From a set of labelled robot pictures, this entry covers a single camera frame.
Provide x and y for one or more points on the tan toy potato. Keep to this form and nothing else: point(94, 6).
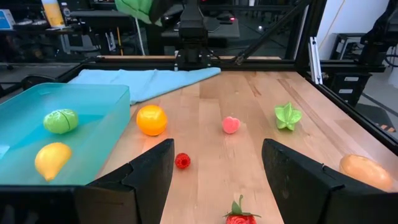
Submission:
point(365, 171)

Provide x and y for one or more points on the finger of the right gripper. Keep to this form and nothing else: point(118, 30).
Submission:
point(163, 7)

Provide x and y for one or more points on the pink toy peach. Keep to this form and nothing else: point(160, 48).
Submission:
point(231, 125)

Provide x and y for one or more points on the green toy cucumber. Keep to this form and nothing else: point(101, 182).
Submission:
point(133, 9)

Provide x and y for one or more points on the red toy raspberry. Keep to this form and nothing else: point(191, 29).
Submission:
point(182, 160)

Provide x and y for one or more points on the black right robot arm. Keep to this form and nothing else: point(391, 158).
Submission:
point(192, 28)

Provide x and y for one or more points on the red toy strawberry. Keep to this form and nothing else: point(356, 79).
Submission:
point(241, 217)

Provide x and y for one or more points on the round green toy cabbage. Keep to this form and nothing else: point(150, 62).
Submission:
point(60, 121)

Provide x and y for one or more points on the yellow toy lemon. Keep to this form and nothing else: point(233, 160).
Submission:
point(51, 160)

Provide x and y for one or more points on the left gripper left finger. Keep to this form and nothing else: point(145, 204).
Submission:
point(140, 193)

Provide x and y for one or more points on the teal translucent tupperware container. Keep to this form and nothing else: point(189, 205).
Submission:
point(93, 102)

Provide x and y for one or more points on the green toy star fruit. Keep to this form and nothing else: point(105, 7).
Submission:
point(287, 116)

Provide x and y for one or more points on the black aluminium table frame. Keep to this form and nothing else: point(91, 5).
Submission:
point(306, 31)

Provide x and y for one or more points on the yellow canister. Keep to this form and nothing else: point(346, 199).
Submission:
point(53, 14)

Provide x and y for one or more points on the blue cardboard box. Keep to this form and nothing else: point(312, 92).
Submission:
point(7, 19)

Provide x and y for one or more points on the light blue cloth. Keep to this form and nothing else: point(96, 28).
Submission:
point(140, 82)

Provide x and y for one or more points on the silver frame bracket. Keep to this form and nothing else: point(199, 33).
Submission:
point(314, 59)

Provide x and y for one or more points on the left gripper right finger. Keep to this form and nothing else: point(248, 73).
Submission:
point(311, 199)

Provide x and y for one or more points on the smooth orange toy fruit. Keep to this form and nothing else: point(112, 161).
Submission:
point(151, 120)

